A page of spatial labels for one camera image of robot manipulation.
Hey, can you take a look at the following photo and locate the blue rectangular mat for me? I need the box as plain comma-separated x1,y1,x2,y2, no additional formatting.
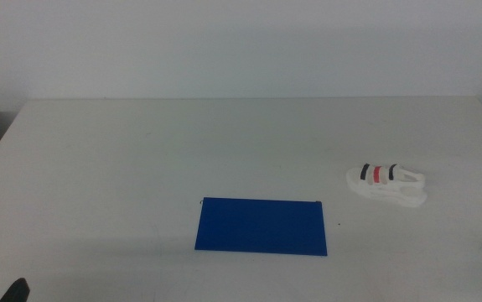
194,196,329,257

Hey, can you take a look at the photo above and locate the white sandal with striped straps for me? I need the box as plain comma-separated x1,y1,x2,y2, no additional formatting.
345,162,429,209

